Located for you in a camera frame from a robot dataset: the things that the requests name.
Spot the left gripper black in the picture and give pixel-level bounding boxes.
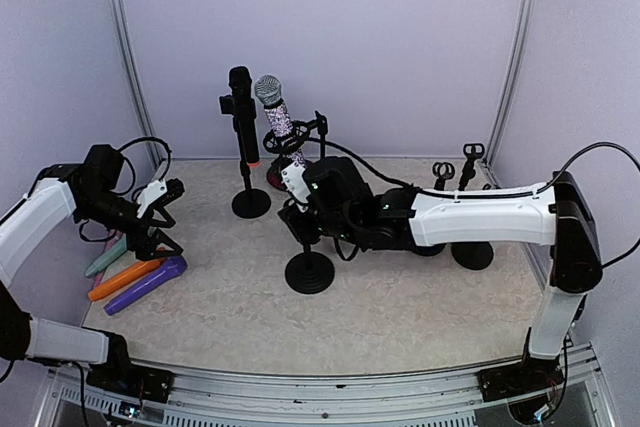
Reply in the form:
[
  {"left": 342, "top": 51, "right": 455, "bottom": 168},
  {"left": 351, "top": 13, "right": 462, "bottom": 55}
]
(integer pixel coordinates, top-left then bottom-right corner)
[{"left": 77, "top": 189, "right": 182, "bottom": 261}]

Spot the purple-head microphone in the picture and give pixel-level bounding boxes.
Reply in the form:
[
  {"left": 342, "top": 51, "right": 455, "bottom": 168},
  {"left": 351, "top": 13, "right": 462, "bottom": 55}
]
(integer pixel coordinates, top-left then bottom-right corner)
[{"left": 104, "top": 256, "right": 188, "bottom": 316}]

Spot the orange toy microphone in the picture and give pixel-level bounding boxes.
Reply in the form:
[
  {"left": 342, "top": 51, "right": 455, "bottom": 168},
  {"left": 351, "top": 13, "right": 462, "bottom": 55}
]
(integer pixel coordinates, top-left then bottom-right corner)
[{"left": 88, "top": 258, "right": 166, "bottom": 302}]

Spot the teal toy microphone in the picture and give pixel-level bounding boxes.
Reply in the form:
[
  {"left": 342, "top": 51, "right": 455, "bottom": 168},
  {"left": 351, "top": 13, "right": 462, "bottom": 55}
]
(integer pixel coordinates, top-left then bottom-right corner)
[{"left": 84, "top": 236, "right": 127, "bottom": 278}]

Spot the pink toy microphone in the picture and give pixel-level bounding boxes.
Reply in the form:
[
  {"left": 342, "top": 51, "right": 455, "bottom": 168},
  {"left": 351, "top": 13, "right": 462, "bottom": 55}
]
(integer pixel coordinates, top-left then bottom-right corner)
[{"left": 93, "top": 232, "right": 123, "bottom": 287}]

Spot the black round-base mic stand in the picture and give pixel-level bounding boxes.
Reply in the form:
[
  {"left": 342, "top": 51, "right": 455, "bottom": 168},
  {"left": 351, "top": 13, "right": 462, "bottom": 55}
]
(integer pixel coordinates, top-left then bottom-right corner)
[{"left": 217, "top": 94, "right": 272, "bottom": 220}]

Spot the black microphone orange tip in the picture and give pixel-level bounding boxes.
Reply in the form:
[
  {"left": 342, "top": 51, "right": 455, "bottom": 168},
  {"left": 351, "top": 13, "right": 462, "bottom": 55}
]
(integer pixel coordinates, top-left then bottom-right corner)
[{"left": 229, "top": 66, "right": 260, "bottom": 168}]

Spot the black stand for orange mic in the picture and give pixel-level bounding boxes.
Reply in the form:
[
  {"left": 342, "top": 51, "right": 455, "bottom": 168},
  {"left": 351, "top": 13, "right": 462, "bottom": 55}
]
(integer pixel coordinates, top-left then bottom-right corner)
[{"left": 432, "top": 162, "right": 455, "bottom": 191}]

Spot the black stand for teal mic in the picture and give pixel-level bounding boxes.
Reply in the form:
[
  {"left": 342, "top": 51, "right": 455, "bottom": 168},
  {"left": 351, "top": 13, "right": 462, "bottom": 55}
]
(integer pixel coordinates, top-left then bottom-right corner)
[{"left": 450, "top": 242, "right": 494, "bottom": 271}]

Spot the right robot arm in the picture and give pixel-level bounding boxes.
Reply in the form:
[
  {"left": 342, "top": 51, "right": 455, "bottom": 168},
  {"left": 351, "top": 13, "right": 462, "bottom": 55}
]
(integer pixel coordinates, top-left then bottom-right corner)
[{"left": 279, "top": 156, "right": 603, "bottom": 391}]

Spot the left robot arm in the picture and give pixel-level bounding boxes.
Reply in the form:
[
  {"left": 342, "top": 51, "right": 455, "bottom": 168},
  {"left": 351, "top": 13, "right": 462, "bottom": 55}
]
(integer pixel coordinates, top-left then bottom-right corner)
[{"left": 1, "top": 144, "right": 185, "bottom": 392}]

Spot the black tripod mic stand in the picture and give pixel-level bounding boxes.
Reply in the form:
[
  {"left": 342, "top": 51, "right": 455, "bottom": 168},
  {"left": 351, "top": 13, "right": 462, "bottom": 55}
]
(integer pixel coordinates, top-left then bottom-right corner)
[{"left": 262, "top": 111, "right": 328, "bottom": 159}]

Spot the glitter silver-head microphone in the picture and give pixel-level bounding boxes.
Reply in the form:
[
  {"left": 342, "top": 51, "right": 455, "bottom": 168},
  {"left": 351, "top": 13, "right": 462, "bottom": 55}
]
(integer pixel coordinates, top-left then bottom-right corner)
[{"left": 254, "top": 75, "right": 307, "bottom": 167}]

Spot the red floral plate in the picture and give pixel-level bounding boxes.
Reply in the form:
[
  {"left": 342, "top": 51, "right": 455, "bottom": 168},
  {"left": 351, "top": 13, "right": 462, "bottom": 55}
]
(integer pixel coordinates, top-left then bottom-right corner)
[{"left": 266, "top": 157, "right": 291, "bottom": 192}]

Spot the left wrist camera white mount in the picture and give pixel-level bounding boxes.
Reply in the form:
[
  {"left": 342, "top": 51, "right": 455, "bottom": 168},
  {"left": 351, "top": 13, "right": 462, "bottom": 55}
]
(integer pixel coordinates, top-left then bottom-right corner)
[{"left": 135, "top": 178, "right": 185, "bottom": 219}]

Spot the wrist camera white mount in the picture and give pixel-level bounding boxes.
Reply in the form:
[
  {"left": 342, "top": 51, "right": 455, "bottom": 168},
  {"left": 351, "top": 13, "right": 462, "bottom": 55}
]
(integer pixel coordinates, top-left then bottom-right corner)
[
  {"left": 281, "top": 162, "right": 309, "bottom": 212},
  {"left": 135, "top": 178, "right": 185, "bottom": 219}
]

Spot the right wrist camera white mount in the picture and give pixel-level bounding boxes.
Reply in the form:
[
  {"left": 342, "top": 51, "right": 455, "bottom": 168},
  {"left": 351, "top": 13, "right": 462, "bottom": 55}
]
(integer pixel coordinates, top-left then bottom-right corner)
[{"left": 281, "top": 162, "right": 309, "bottom": 212}]

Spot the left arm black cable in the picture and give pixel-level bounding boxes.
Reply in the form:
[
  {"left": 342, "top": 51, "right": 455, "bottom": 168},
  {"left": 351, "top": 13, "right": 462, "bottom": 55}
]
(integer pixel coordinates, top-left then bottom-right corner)
[{"left": 115, "top": 135, "right": 173, "bottom": 193}]

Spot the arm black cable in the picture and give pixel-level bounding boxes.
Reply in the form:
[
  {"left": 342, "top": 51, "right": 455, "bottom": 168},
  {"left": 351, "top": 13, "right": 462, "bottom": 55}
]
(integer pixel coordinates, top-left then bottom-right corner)
[
  {"left": 269, "top": 135, "right": 640, "bottom": 268},
  {"left": 115, "top": 135, "right": 173, "bottom": 193}
]

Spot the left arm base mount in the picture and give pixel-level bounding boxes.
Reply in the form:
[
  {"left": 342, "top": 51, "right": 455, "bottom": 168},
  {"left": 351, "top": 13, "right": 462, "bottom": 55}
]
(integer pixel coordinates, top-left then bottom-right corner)
[{"left": 86, "top": 364, "right": 174, "bottom": 404}]

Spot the aluminium front rail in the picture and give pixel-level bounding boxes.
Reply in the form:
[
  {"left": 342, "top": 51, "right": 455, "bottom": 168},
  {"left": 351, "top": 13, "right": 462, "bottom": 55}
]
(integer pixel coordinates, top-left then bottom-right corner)
[{"left": 33, "top": 344, "right": 619, "bottom": 426}]

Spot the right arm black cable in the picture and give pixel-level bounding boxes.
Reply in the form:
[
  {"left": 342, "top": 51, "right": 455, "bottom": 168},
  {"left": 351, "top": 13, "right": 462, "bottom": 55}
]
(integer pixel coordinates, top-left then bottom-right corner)
[{"left": 269, "top": 135, "right": 640, "bottom": 268}]

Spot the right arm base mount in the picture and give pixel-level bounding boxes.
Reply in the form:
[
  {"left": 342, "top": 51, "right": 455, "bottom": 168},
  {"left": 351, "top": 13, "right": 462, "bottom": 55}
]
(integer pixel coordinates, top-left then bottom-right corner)
[{"left": 477, "top": 359, "right": 564, "bottom": 402}]

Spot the aluminium frame post left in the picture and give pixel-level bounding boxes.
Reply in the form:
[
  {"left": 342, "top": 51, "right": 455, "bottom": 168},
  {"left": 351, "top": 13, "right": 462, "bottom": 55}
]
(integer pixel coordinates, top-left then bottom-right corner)
[{"left": 109, "top": 0, "right": 155, "bottom": 136}]

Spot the aluminium frame post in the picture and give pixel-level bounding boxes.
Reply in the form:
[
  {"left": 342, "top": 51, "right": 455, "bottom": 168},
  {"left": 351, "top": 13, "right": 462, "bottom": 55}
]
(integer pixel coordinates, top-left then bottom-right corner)
[
  {"left": 109, "top": 0, "right": 155, "bottom": 136},
  {"left": 486, "top": 0, "right": 535, "bottom": 167}
]

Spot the aluminium frame post right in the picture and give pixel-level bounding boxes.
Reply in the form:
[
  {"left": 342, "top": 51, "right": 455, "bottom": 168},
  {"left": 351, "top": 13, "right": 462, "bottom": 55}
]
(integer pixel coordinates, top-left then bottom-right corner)
[{"left": 486, "top": 0, "right": 535, "bottom": 167}]

